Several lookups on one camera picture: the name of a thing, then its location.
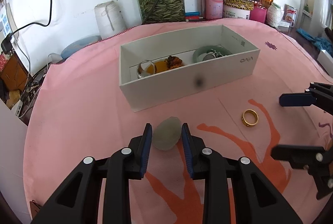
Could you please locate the pink plastic cup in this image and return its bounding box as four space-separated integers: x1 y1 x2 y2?
250 6 267 25

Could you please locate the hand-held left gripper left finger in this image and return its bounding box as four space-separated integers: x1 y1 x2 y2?
31 123 153 224

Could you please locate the pale jade disc pendant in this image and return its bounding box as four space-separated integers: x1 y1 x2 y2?
152 116 182 152

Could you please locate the black power plug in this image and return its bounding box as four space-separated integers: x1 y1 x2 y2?
1 33 15 54

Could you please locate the white can with yellow band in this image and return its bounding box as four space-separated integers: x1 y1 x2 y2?
223 0 254 20

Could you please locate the white foam board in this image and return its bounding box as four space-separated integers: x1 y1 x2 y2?
0 101 33 224

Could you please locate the yellow amber pendant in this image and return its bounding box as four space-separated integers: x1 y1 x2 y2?
146 60 169 76

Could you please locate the white cardboard box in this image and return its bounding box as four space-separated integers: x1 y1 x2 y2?
119 25 261 113

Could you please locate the gold ring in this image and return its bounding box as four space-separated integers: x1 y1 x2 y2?
242 109 260 128

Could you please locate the white twine ball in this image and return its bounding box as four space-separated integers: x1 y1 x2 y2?
266 3 283 28

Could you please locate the thick green jade bangle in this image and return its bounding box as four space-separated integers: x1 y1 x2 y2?
193 46 233 63

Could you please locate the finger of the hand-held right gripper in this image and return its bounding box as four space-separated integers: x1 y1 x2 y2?
279 81 333 113
271 144 333 200

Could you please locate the silver ring with orange stone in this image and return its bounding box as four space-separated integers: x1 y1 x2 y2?
136 60 157 80

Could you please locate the pink tin pen holder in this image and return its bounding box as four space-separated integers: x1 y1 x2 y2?
200 0 224 20

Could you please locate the red label tin can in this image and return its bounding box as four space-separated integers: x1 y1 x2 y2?
282 4 298 29

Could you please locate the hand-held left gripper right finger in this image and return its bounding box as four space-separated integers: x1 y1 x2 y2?
181 123 303 224

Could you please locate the brown wooden cabinet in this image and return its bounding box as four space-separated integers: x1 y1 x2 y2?
0 53 30 91

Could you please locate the white thread spool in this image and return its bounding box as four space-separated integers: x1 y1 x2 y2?
94 2 127 40

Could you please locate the small white carton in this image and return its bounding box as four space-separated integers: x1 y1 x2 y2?
317 49 333 70

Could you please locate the white power strip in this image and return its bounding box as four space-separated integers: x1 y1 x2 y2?
0 4 16 37

